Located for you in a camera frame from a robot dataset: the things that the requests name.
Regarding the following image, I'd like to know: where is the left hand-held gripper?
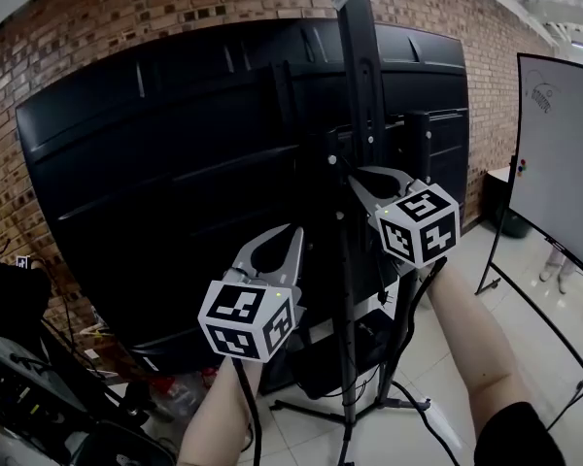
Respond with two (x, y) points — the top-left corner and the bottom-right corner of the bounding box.
(196, 224), (307, 364)

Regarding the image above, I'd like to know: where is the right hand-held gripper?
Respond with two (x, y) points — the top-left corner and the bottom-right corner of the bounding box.
(348, 165), (463, 277)

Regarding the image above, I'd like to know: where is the person's right forearm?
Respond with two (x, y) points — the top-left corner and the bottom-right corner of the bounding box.
(415, 259), (535, 436)

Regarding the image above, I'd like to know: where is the person's left forearm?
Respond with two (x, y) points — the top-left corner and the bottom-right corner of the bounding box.
(177, 356), (263, 466)

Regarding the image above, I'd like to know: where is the white paper sheet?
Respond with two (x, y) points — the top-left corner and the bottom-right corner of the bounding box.
(306, 318), (334, 345)

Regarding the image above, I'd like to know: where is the black metal TV stand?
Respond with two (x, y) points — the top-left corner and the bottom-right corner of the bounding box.
(270, 0), (436, 466)

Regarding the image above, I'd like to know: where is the black TV stand shelf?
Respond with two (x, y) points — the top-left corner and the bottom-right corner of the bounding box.
(291, 308), (399, 400)

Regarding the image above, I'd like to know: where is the black television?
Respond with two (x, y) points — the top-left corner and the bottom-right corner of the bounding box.
(15, 17), (470, 376)

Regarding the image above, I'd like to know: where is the dark green bin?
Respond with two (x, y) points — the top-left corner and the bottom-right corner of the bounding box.
(497, 206), (533, 240)

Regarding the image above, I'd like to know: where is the clear water jug red cap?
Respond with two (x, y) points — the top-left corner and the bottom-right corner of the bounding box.
(153, 372), (211, 421)

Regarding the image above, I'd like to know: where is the whiteboard on wheeled stand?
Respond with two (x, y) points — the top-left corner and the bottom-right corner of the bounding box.
(474, 51), (583, 431)

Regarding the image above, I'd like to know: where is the grey office chair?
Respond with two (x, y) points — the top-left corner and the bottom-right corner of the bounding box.
(0, 335), (176, 466)

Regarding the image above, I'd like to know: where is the person's black sleeve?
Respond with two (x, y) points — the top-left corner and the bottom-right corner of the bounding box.
(473, 400), (567, 466)

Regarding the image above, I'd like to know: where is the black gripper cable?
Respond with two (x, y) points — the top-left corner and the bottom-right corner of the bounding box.
(378, 257), (463, 466)
(230, 356), (266, 466)

